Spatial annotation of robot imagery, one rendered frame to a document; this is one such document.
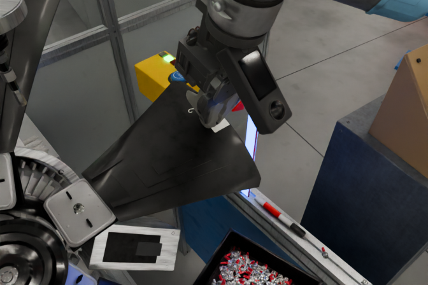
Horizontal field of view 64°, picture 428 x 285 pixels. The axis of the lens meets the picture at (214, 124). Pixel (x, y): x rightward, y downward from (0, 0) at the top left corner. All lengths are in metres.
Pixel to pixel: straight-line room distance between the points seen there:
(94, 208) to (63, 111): 0.85
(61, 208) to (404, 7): 0.45
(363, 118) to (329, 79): 1.84
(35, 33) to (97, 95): 0.90
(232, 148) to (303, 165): 1.55
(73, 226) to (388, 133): 0.65
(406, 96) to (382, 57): 2.36
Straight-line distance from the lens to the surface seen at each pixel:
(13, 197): 0.45
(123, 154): 0.53
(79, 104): 1.32
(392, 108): 0.81
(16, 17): 0.30
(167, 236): 0.64
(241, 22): 0.35
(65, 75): 1.24
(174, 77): 0.83
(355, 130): 0.87
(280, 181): 1.97
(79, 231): 0.48
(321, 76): 2.74
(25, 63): 0.45
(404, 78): 0.77
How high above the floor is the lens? 1.58
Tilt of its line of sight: 45 degrees down
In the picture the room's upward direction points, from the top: straight up
